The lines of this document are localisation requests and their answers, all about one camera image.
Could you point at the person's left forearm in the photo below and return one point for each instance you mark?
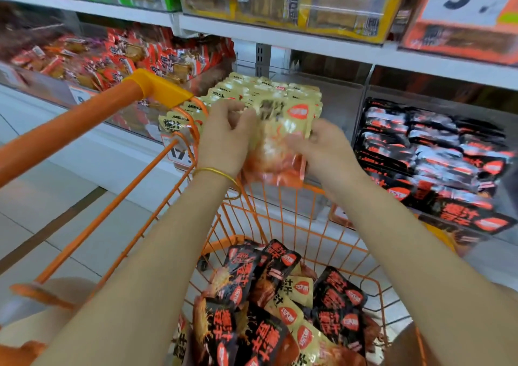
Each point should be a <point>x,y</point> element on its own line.
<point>137,297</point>

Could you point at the pile of red tan packets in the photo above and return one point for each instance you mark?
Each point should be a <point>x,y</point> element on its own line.
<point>121,58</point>

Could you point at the heap of dark brown packets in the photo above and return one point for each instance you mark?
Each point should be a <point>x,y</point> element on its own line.
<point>28,30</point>

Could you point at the black flame print snack packet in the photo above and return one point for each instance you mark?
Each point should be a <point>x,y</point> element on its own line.
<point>479,123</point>
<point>492,169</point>
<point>487,145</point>
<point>492,154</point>
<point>483,134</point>

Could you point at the person's right leg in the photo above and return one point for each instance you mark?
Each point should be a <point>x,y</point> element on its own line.
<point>405,349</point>

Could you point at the person's right forearm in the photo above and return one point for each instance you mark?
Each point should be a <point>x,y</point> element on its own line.
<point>445,272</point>

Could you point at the row of yellow orange snacks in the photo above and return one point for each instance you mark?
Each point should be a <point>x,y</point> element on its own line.
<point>174,123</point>
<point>243,86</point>

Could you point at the person's left hand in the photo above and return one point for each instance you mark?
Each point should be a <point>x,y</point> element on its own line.
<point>227,139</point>

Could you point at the person's left leg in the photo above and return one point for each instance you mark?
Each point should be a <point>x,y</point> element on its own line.
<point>48,313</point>

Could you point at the person's leg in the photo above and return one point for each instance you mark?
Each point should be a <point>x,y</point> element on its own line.
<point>48,313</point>
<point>405,349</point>

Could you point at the row of black orange snacks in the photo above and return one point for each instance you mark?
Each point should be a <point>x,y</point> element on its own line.
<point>380,147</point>
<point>461,212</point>

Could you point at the person's right hand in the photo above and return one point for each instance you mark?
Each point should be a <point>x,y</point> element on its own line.
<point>328,151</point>

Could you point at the orange shopping cart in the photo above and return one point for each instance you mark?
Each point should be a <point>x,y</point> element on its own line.
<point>65,131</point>

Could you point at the stack of orange trimmed packets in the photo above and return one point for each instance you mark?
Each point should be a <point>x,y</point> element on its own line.
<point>453,46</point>

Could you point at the stack of yellow trimmed packets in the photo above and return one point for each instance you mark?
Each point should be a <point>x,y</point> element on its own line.
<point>324,9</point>

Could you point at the yellow orange snack packet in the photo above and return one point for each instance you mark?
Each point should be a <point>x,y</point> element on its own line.
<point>306,101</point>
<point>301,111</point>
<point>305,94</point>
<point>303,87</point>
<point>275,151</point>

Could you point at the pile of black orange snacks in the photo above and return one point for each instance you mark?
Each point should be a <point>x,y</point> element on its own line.
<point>259,305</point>

